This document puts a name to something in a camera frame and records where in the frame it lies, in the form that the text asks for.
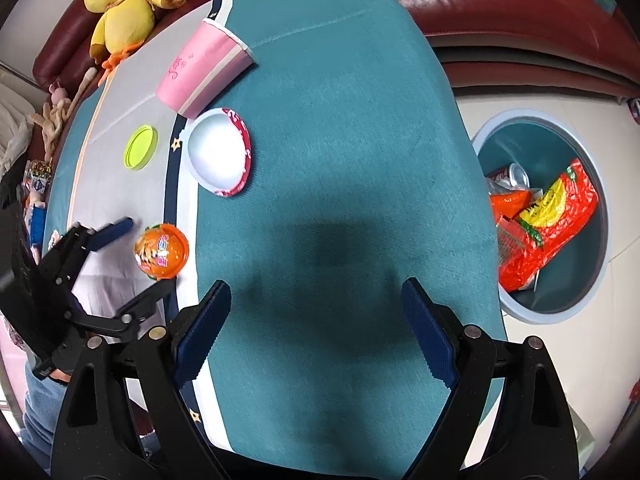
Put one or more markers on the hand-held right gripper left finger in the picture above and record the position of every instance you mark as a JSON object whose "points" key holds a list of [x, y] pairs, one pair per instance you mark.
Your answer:
{"points": [[200, 335]]}

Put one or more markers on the dark red leather sofa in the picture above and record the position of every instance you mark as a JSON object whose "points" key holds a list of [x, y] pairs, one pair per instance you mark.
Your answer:
{"points": [[500, 5]]}

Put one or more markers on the white paper bowl red rim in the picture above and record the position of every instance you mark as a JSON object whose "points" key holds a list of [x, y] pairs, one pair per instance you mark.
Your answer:
{"points": [[215, 152]]}

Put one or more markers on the silver drink can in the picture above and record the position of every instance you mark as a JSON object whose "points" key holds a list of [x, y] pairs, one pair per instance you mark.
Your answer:
{"points": [[515, 175]]}

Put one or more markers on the small pink rabbit plush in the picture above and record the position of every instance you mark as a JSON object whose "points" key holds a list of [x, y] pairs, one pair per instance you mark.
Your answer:
{"points": [[55, 110]]}

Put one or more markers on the red snack packet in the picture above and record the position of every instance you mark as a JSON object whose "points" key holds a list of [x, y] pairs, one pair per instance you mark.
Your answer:
{"points": [[560, 225]]}

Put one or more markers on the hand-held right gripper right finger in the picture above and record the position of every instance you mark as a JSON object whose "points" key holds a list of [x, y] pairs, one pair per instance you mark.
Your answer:
{"points": [[430, 330]]}

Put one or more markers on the orange wrapper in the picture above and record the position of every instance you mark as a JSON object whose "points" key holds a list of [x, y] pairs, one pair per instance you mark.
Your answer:
{"points": [[507, 202]]}

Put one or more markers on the teal round trash bin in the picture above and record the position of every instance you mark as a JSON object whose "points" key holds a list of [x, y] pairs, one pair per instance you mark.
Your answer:
{"points": [[525, 142]]}

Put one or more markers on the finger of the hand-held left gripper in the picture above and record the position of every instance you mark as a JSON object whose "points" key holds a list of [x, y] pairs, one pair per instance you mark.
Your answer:
{"points": [[112, 232], [150, 297]]}

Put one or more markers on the colourful toy packet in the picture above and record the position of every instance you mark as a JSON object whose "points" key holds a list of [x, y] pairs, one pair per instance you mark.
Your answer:
{"points": [[36, 200]]}

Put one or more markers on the yellow chick plush toy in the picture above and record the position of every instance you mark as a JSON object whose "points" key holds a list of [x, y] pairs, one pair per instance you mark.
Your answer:
{"points": [[122, 15]]}

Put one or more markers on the teal and white tablecloth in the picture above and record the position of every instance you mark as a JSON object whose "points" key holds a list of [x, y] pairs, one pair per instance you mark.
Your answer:
{"points": [[325, 160]]}

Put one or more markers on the green round lid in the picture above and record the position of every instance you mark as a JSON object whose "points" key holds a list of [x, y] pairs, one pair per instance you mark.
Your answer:
{"points": [[140, 147]]}

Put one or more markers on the pink paper cup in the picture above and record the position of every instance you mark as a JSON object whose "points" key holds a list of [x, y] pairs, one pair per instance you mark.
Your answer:
{"points": [[200, 70]]}

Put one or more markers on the orange plastic capsule ball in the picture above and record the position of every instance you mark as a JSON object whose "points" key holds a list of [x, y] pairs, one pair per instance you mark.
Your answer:
{"points": [[167, 252]]}

